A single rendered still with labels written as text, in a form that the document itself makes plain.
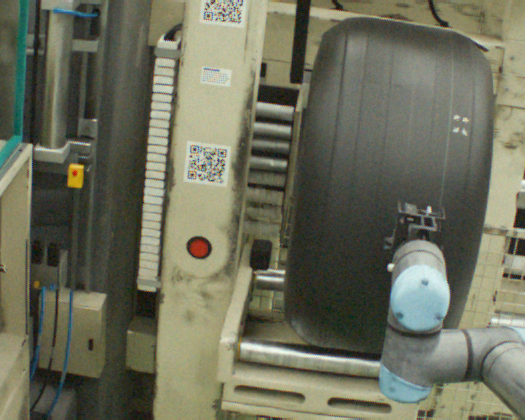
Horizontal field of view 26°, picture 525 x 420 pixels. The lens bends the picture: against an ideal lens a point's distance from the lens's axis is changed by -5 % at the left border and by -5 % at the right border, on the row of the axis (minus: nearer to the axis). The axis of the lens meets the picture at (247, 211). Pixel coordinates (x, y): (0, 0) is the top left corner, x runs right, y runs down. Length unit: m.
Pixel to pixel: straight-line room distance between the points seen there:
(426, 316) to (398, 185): 0.38
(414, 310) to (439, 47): 0.62
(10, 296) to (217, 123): 0.48
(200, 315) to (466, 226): 0.57
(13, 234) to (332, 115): 0.58
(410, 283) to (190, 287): 0.74
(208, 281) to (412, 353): 0.69
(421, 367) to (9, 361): 0.80
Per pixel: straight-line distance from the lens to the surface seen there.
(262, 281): 2.37
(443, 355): 1.57
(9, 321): 2.12
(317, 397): 2.13
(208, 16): 1.97
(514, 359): 1.53
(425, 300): 1.50
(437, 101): 1.89
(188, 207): 2.09
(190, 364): 2.24
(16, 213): 2.01
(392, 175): 1.84
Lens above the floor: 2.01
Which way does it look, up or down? 25 degrees down
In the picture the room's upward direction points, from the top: 6 degrees clockwise
